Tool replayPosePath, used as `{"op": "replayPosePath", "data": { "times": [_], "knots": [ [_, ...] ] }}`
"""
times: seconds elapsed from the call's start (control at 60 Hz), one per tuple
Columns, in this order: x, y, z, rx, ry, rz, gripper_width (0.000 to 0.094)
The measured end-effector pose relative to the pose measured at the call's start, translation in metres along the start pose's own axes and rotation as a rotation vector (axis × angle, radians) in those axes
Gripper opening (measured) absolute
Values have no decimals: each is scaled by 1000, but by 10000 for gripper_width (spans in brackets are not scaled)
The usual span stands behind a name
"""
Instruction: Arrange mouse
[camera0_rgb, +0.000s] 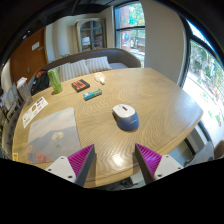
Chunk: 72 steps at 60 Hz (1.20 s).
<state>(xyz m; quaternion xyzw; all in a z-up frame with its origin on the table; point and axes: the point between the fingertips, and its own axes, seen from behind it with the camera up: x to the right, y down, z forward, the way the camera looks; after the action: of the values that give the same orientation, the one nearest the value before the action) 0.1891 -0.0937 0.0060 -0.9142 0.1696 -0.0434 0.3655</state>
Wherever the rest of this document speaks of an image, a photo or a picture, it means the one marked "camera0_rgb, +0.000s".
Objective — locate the black backpack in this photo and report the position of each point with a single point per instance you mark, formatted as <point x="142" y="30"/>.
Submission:
<point x="40" y="83"/>

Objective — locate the grey curved sofa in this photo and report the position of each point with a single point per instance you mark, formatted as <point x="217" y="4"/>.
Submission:
<point x="116" y="56"/>

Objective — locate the small teal packet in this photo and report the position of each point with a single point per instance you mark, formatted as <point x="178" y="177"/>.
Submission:
<point x="92" y="94"/>

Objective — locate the clear shaker bottle white lid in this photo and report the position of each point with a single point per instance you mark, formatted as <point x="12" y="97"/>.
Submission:
<point x="25" y="91"/>

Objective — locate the brown wooden door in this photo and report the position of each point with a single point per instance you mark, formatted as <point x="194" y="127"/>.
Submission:
<point x="26" y="56"/>

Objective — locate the green drink can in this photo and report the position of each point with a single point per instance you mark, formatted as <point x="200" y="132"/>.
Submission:
<point x="55" y="81"/>

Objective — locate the glass-door wooden cabinet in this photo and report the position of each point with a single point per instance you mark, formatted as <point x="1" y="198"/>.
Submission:
<point x="90" y="35"/>

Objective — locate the white sticker sheet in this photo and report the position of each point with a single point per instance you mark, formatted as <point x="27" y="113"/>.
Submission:
<point x="34" y="111"/>

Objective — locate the white and blue computer mouse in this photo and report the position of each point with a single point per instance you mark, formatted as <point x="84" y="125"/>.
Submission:
<point x="126" y="117"/>

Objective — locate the cream squeeze tube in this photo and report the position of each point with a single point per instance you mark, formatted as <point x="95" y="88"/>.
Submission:
<point x="99" y="78"/>

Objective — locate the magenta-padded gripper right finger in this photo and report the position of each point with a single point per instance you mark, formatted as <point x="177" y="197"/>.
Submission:
<point x="156" y="165"/>

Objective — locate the striped cushion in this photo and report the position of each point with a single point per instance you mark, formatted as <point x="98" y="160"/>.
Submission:
<point x="99" y="64"/>
<point x="75" y="70"/>

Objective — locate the landscape print mouse pad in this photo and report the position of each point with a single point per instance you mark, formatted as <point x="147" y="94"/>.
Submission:
<point x="53" y="133"/>

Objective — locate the large black-framed window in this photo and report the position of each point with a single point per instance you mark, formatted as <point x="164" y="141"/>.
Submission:
<point x="206" y="83"/>

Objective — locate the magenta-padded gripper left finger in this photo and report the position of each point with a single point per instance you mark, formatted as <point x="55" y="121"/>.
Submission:
<point x="71" y="166"/>

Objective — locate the black box with red print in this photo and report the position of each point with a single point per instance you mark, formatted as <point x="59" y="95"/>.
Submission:
<point x="80" y="85"/>

